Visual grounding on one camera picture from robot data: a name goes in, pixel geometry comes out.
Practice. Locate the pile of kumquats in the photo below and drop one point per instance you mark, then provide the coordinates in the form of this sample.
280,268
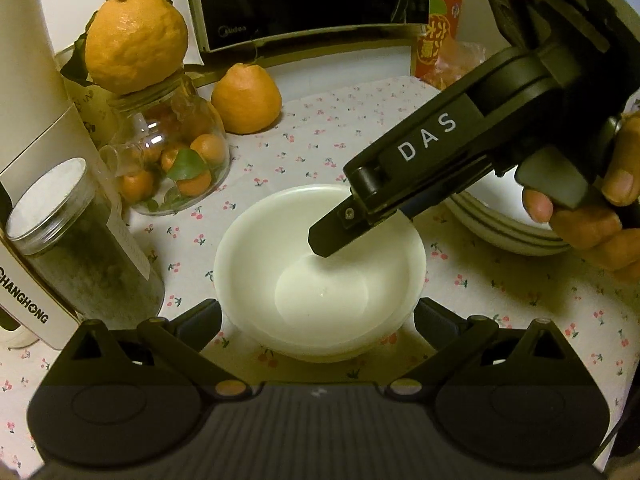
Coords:
205,150

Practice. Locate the white kitchen appliance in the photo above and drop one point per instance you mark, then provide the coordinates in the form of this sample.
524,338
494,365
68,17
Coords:
35,85

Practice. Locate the green leaf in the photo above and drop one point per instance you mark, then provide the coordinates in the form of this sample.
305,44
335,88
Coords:
187,164

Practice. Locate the white plate with blue pattern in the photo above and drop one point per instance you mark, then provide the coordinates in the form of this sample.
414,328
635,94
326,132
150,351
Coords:
515,244

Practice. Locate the person's right hand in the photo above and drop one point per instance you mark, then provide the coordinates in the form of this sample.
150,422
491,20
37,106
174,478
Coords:
600,230

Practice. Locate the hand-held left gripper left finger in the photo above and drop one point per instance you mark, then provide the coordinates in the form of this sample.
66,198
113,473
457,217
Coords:
200,321

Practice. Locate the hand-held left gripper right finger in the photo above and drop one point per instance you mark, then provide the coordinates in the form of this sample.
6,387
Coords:
434,321

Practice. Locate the cherry print tablecloth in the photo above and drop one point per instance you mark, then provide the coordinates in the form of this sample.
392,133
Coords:
310,145

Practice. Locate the orange citrus fruit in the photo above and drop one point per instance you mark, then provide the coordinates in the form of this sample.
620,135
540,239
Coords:
247,102

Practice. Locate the pale labelled bottle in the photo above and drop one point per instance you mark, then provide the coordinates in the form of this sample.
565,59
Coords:
95,115

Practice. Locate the plastic jar with dark contents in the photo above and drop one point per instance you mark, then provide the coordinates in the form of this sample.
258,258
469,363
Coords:
85,260

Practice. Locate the large orange citrus with leaves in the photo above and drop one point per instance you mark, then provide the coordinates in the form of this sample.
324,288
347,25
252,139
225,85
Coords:
135,45

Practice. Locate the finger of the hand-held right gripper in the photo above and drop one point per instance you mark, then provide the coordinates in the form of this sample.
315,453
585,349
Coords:
335,232

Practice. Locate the glass teapot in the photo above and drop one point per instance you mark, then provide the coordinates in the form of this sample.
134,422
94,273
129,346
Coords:
200,120

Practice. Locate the red printed snack package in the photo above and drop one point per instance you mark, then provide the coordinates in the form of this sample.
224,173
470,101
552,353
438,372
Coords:
432,45

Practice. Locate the clear plastic snack bag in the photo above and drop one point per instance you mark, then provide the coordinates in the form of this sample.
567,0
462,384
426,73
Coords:
460,62

